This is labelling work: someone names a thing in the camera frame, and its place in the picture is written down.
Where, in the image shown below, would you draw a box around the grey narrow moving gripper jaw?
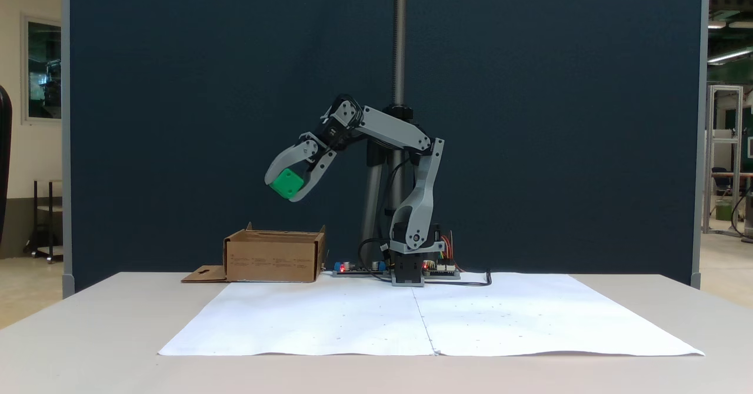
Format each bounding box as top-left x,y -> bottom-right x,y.
291,149 -> 338,203

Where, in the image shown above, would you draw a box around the grey wide fixed gripper jaw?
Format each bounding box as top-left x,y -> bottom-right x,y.
264,141 -> 319,188

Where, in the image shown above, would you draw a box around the green dice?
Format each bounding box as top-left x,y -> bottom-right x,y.
269,168 -> 305,200

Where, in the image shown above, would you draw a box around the brown cardboard box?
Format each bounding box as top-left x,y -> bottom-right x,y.
181,222 -> 327,283

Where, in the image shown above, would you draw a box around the blue circuit board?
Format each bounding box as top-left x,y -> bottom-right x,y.
331,259 -> 393,278

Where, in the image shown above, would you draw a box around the dark blue partition panel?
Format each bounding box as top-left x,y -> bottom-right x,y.
62,0 -> 710,293

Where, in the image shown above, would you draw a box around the black and silver tripod stand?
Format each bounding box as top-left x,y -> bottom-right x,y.
359,0 -> 434,269

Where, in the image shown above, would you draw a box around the white paper sheet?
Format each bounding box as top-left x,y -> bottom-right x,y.
158,280 -> 437,358
412,273 -> 705,358

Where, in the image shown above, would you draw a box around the black shelf cart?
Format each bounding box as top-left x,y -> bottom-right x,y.
25,179 -> 64,264

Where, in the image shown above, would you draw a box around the black rounded chair back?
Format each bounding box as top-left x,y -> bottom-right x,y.
0,85 -> 13,248

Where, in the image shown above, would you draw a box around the black elbow cable bundle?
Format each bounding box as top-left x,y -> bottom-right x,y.
384,154 -> 419,215

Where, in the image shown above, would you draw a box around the black cable to blue board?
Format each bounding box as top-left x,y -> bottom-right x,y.
357,238 -> 394,278

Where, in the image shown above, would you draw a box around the circuit board with coloured wires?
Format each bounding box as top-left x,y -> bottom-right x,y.
424,229 -> 462,279

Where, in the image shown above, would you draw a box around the long black cable with connector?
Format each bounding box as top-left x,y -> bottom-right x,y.
424,271 -> 492,288

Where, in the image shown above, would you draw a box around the framed wall window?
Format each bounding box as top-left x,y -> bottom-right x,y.
22,14 -> 62,125

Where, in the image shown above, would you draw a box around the aluminium profile frame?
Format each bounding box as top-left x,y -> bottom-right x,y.
702,84 -> 744,237

